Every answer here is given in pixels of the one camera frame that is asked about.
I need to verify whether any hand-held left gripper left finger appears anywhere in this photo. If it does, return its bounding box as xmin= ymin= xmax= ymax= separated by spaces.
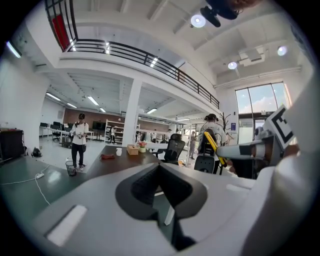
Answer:
xmin=31 ymin=162 xmax=177 ymax=256

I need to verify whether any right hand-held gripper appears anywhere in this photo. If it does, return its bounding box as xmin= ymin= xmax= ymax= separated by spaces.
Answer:
xmin=216 ymin=104 xmax=300 ymax=180

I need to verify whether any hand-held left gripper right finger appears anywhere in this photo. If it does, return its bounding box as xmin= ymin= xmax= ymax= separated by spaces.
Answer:
xmin=158 ymin=162 xmax=257 ymax=256

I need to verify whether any tree-shaped coat rack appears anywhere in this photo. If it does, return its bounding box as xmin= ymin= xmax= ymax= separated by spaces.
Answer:
xmin=218 ymin=111 xmax=232 ymax=134

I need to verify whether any large glass window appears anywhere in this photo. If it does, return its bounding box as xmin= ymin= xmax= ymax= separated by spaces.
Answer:
xmin=234 ymin=81 xmax=292 ymax=145

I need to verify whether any black mesh waste bin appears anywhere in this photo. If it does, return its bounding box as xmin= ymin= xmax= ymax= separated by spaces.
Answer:
xmin=65 ymin=160 xmax=78 ymax=177

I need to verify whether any dark brown wooden table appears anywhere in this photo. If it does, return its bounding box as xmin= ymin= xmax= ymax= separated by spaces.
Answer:
xmin=86 ymin=144 xmax=162 ymax=181

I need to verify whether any black office chair with headrest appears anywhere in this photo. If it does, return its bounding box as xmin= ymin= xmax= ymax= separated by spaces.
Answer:
xmin=151 ymin=133 xmax=186 ymax=166

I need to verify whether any person's white shirt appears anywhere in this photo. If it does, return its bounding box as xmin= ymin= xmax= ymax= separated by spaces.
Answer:
xmin=241 ymin=67 xmax=320 ymax=256

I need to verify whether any wooden tissue box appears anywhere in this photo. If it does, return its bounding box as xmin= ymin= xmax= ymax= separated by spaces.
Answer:
xmin=126 ymin=144 xmax=140 ymax=156

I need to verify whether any white storage shelf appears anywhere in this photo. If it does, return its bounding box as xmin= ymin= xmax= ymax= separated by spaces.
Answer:
xmin=104 ymin=118 xmax=141 ymax=145

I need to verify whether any white ceiling air conditioner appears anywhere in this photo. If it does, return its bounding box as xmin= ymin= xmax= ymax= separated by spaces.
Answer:
xmin=237 ymin=47 xmax=266 ymax=68

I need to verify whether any white office desk row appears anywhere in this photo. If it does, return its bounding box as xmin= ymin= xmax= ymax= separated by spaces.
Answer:
xmin=38 ymin=121 xmax=95 ymax=143

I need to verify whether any black cabinet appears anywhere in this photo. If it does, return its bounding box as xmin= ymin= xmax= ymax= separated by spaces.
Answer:
xmin=0 ymin=127 xmax=26 ymax=162

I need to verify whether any black balcony railing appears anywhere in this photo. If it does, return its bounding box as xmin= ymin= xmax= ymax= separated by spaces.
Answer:
xmin=44 ymin=0 xmax=221 ymax=110

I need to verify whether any white power cable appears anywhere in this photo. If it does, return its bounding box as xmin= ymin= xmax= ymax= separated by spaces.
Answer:
xmin=0 ymin=164 xmax=52 ymax=206

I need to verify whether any black wall screen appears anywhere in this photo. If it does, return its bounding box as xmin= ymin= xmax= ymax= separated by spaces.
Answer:
xmin=92 ymin=120 xmax=107 ymax=131

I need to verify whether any black head-worn camera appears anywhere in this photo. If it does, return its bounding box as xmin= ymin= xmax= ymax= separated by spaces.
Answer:
xmin=199 ymin=0 xmax=241 ymax=28

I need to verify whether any red wall panel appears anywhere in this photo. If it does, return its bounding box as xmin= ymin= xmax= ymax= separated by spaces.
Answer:
xmin=51 ymin=14 xmax=71 ymax=52

